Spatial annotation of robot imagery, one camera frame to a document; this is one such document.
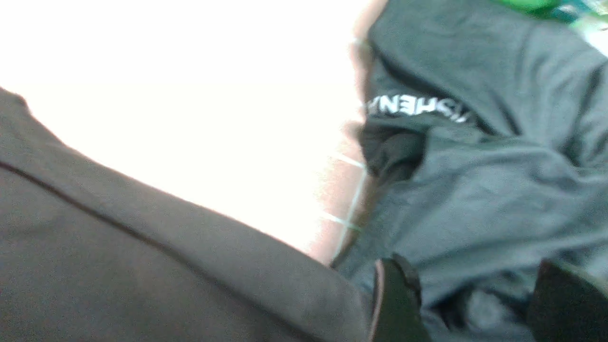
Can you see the dark gray long-sleeved shirt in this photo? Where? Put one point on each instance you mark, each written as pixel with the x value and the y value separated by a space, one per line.
pixel 90 255

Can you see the dark teal garment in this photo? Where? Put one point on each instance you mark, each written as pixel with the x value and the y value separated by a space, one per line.
pixel 486 130

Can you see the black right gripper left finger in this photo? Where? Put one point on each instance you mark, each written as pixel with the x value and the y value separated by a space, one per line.
pixel 397 302

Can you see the green backdrop cloth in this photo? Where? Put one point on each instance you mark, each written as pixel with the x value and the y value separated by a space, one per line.
pixel 562 10

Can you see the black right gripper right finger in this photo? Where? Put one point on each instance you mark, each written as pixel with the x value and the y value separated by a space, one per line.
pixel 568 305

